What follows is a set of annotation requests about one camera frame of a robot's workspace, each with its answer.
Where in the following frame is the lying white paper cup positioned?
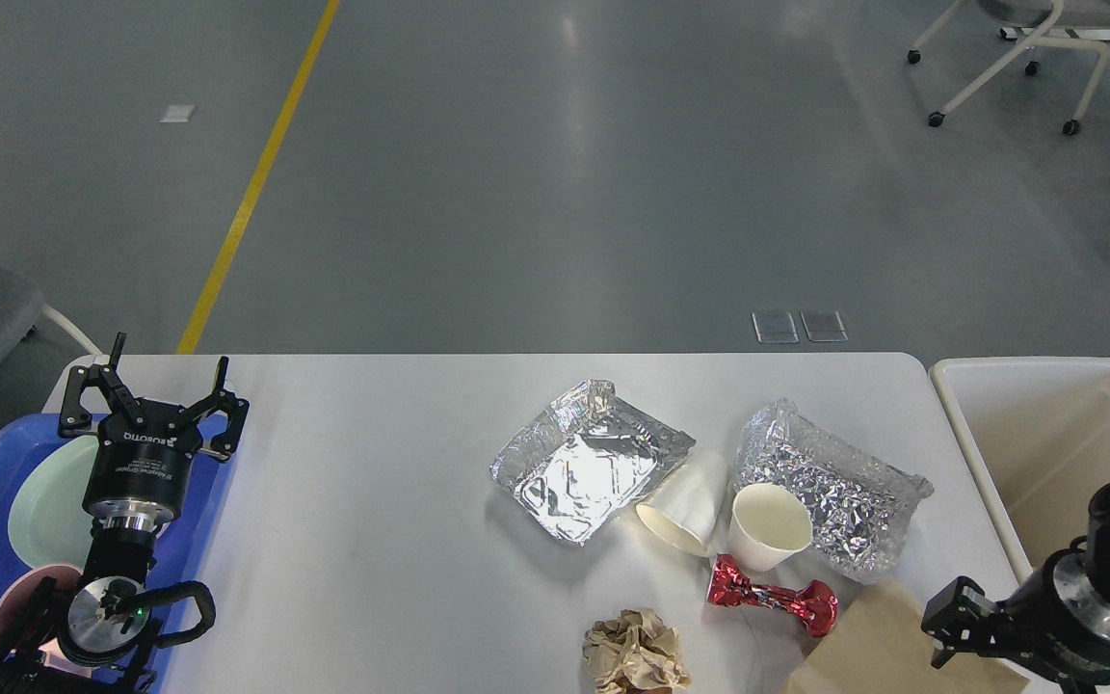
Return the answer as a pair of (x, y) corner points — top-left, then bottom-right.
(636, 447), (728, 557)

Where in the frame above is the red foil wrapper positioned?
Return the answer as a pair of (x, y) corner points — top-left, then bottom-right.
(706, 553), (838, 638)

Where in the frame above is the light green plate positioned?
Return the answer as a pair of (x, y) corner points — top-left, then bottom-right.
(6, 434), (171, 572)

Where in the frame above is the white chair base bar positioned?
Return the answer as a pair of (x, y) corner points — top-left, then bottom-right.
(999, 26), (1110, 42)

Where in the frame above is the flat aluminium foil tray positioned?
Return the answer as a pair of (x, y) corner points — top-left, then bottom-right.
(490, 379), (697, 547)

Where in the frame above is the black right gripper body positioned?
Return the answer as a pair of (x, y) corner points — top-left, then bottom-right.
(1013, 549), (1110, 688)

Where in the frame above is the upright white paper cup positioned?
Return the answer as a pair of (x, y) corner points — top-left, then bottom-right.
(727, 483), (813, 572)

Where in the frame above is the beige plastic bin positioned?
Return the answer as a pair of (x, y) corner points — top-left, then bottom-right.
(931, 358), (1110, 593)

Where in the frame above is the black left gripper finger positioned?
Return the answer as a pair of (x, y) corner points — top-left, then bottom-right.
(57, 333), (147, 437)
(173, 356), (251, 463)

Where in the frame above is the aluminium foil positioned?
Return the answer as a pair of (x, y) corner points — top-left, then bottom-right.
(728, 398), (935, 584)

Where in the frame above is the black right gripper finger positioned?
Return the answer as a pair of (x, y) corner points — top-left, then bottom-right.
(921, 576), (1035, 671)

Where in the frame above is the crumpled brown paper ball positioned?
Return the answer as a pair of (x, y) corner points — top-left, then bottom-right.
(581, 608), (692, 693)

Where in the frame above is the brown paper bag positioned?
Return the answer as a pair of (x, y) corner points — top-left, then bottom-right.
(783, 579), (1029, 693)

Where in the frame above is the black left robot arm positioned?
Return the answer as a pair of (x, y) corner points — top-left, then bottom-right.
(0, 334), (250, 693)

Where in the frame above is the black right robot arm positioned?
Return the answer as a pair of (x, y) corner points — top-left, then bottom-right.
(921, 483), (1110, 693)

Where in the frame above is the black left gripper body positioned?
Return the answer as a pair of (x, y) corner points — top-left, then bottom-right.
(83, 414), (203, 524)

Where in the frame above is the white wheeled chair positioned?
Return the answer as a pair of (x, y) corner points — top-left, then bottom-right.
(926, 1), (1110, 137)

